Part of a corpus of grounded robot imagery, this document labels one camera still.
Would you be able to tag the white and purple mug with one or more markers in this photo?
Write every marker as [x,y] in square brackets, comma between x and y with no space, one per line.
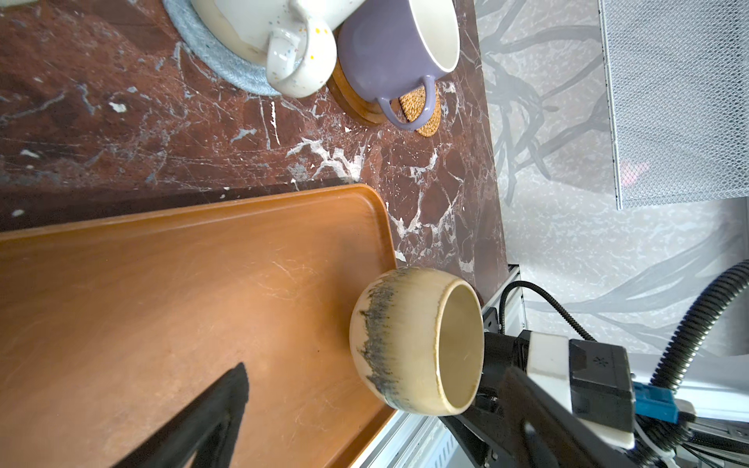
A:
[389,48]

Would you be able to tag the beige mug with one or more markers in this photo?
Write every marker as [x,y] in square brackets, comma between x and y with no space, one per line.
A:
[416,337]

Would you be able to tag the orange plastic tray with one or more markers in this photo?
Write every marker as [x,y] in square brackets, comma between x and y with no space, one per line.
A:
[110,328]

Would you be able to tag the brown wooden coaster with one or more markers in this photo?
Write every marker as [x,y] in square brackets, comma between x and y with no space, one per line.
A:
[351,103]

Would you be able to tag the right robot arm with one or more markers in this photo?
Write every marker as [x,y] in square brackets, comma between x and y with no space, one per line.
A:
[482,431]

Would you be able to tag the white wire mesh basket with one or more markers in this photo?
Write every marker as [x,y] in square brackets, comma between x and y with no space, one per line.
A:
[677,84]

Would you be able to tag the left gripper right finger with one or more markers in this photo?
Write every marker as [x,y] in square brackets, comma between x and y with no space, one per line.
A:
[542,433]

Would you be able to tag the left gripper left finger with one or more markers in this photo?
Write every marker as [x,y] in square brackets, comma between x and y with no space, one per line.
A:
[204,433]

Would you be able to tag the blue grey woven coaster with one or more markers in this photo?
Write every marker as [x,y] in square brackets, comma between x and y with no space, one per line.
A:
[200,40]

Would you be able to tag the white speckled mug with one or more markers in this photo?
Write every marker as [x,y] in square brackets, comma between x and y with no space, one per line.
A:
[293,40]

